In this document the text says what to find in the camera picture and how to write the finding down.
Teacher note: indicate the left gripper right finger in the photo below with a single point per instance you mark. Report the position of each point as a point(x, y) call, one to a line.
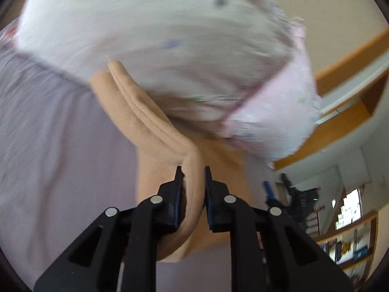
point(227, 213)

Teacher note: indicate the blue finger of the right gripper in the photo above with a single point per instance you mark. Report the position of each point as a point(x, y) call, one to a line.
point(270, 196)

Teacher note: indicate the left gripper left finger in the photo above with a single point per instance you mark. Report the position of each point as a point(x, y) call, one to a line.
point(153, 218)

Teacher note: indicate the tan long-sleeve shirt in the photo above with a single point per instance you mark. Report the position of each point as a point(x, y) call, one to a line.
point(160, 149)

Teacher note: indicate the wooden bookshelf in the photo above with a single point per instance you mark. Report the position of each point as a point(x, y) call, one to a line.
point(352, 247)

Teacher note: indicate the lavender bed sheet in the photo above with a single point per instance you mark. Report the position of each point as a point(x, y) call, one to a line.
point(65, 168)

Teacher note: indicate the wooden headboard with glass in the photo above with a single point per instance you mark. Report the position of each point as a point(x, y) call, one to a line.
point(351, 91)

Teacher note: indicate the left floral pink pillow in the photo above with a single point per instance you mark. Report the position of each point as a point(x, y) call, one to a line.
point(237, 68)

